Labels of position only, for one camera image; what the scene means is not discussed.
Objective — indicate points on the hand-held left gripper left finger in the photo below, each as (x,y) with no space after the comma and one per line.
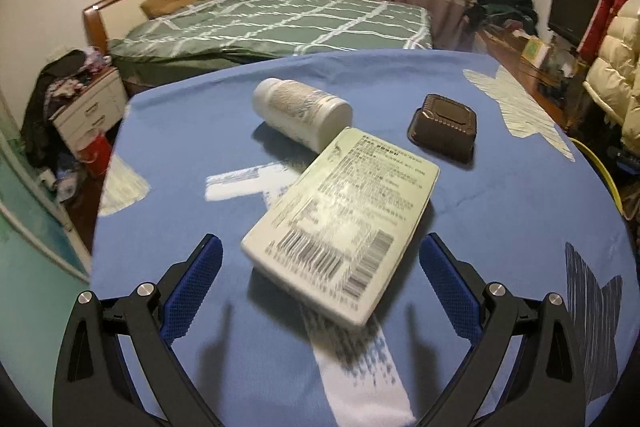
(195,292)

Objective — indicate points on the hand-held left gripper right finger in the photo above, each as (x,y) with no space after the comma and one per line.
(452,292)

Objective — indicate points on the pale green printed box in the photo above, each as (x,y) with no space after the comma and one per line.
(345,217)

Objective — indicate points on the blue bin with yellow rim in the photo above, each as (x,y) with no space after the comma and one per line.
(607,179)

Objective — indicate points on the blue patterned tablecloth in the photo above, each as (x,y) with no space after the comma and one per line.
(475,217)

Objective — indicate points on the brown plastic tray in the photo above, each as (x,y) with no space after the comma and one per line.
(442,127)

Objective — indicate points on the red bag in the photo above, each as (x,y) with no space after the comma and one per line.
(95,154)

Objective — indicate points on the white pill bottle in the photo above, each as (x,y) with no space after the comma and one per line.
(295,107)

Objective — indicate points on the white nightstand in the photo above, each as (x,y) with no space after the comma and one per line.
(90,107)

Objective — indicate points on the wooden side desk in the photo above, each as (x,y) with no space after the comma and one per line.
(505,57)

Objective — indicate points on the pile of dark clothes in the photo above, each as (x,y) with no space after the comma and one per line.
(45,102)

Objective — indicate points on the green picture box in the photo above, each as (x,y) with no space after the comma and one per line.
(535,51)

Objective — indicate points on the cream puffer jacket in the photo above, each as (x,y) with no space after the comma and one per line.
(617,67)

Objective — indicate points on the heap of dark clothing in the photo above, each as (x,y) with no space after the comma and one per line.
(500,12)

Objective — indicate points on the brown pillow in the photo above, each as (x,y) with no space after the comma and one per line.
(167,2)

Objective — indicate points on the green plaid quilt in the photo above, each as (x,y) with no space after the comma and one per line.
(300,19)

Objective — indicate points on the wooden bed headboard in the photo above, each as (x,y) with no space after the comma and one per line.
(100,14)

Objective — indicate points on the black television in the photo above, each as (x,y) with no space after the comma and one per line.
(575,4)

